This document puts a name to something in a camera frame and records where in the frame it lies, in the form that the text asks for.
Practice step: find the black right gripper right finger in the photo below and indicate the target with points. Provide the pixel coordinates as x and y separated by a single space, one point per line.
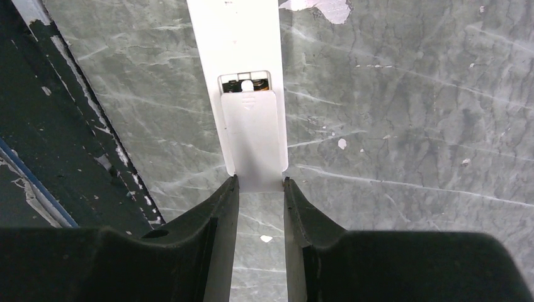
325 262

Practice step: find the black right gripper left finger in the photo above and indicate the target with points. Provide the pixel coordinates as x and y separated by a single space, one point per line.
187 259

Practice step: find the white battery cover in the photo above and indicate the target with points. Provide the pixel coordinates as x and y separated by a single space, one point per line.
251 120

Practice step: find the white remote control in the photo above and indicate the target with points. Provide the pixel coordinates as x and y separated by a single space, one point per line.
236 37

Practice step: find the dark green AAA battery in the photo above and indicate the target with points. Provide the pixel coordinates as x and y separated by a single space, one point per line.
232 86

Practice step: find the gold green AAA battery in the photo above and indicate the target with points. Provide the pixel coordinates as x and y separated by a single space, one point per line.
260 85

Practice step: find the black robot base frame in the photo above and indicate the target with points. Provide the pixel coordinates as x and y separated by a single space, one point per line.
58 132

